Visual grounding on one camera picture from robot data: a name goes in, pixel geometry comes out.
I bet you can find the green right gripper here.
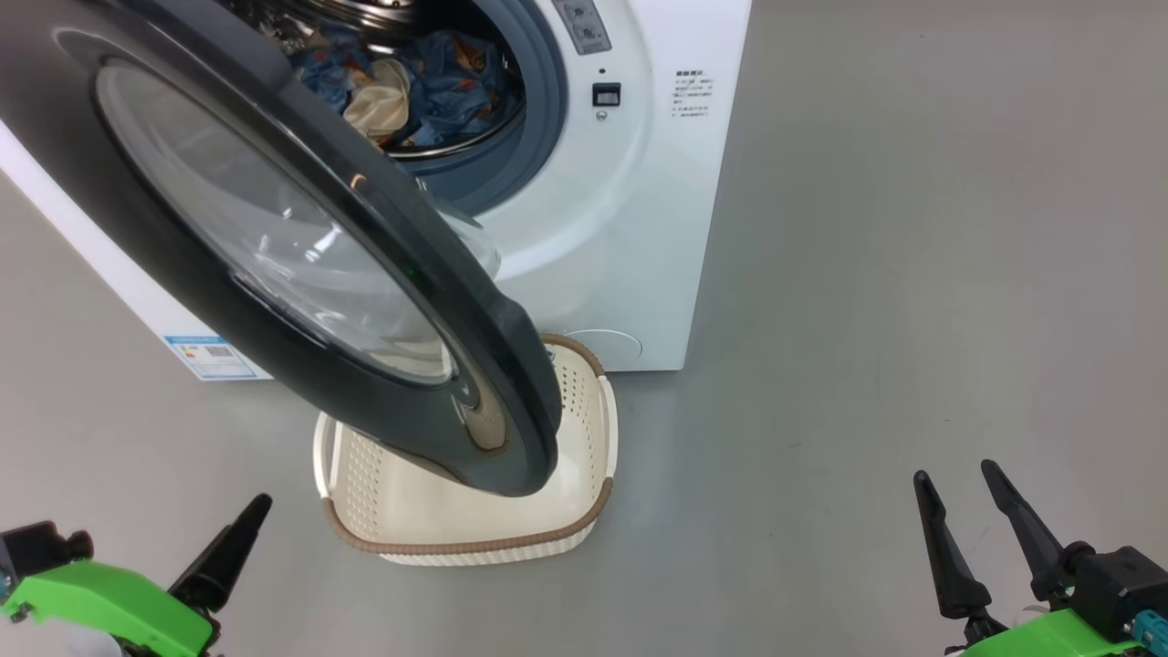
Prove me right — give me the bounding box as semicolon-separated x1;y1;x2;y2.
912;460;1146;657

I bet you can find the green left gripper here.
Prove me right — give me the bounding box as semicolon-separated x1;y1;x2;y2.
0;494;273;657

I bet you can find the dark round washing machine door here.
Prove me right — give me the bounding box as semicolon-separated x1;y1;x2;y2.
0;0;563;499

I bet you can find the cream garment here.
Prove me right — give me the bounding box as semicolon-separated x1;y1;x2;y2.
342;58;413;140

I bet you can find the pale blue grey garment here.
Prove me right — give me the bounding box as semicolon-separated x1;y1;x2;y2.
290;23;377;115

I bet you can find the blue garment with orange print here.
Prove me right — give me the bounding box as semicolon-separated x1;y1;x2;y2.
394;29;527;150

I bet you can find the cream perforated laundry basket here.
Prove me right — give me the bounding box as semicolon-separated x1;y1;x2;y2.
312;333;620;568

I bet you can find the white front-load washing machine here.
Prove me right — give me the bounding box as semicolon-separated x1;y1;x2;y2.
0;0;754;382

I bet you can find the grey rubber door seal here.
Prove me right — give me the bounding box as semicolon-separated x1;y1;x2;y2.
392;0;569;218

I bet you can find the blue energy label sticker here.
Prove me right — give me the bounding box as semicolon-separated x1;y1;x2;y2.
164;335;274;381

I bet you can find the round white filter cover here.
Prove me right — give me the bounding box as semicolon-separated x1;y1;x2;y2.
561;328;643;368

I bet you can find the grey caution sticker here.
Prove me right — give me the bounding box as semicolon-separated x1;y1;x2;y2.
551;0;613;57

